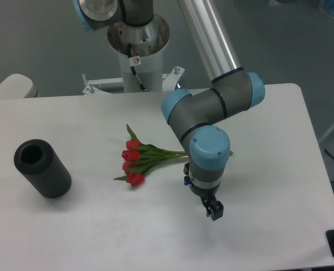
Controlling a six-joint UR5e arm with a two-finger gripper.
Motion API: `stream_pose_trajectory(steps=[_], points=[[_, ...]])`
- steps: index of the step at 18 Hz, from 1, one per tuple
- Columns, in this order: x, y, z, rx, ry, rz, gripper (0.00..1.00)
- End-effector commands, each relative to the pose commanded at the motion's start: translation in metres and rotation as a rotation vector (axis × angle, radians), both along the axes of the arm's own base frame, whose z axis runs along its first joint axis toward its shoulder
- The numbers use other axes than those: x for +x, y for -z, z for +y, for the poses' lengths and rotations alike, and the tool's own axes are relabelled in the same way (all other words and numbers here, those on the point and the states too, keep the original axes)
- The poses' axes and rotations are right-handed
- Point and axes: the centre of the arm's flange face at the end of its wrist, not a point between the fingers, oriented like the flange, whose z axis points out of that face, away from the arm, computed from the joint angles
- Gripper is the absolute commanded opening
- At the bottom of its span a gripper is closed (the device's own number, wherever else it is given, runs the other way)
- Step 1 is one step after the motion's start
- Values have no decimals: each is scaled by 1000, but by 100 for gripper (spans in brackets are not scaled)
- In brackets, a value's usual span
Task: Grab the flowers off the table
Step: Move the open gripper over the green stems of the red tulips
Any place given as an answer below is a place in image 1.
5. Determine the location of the black ribbed cylinder vase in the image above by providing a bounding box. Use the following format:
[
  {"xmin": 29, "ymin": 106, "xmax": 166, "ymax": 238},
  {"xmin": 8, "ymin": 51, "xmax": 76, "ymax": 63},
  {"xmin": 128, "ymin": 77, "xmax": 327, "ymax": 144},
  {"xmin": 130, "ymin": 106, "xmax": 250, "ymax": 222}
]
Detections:
[{"xmin": 14, "ymin": 139, "xmax": 72, "ymax": 199}]

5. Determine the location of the black pedestal cable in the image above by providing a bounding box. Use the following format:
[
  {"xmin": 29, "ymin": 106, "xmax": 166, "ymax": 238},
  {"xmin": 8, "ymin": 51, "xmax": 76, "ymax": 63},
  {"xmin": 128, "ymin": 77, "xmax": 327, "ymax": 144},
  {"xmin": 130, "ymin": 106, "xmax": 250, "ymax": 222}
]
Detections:
[{"xmin": 127, "ymin": 42, "xmax": 148, "ymax": 93}]

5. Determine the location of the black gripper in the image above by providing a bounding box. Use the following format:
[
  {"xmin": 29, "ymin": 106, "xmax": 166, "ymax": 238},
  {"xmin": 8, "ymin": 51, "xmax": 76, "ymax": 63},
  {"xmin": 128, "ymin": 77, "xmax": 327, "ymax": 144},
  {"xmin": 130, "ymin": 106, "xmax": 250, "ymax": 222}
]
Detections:
[{"xmin": 183, "ymin": 163, "xmax": 224, "ymax": 221}]

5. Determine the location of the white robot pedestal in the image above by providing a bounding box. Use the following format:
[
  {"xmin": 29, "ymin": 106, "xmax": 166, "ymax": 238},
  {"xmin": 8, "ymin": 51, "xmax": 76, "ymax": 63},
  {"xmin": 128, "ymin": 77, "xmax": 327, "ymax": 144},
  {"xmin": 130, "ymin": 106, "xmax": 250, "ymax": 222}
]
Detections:
[{"xmin": 82, "ymin": 14, "xmax": 184, "ymax": 95}]

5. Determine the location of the white side table left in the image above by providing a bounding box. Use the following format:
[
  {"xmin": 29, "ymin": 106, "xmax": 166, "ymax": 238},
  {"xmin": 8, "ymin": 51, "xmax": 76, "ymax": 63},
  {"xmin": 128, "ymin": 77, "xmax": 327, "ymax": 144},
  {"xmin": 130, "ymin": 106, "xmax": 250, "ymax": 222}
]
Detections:
[{"xmin": 0, "ymin": 73, "xmax": 38, "ymax": 100}]

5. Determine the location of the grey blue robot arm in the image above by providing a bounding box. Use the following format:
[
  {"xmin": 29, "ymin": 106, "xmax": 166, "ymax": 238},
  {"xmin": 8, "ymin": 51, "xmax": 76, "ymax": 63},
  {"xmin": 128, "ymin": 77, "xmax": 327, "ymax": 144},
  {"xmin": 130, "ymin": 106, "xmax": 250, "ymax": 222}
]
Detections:
[{"xmin": 73, "ymin": 1, "xmax": 265, "ymax": 220}]

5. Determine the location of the red tulip bouquet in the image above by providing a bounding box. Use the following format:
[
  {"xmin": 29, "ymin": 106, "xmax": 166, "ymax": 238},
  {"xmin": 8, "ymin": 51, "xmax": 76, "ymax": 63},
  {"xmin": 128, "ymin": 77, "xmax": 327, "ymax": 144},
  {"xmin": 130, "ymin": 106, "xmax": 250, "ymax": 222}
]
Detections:
[{"xmin": 113, "ymin": 123, "xmax": 234, "ymax": 188}]

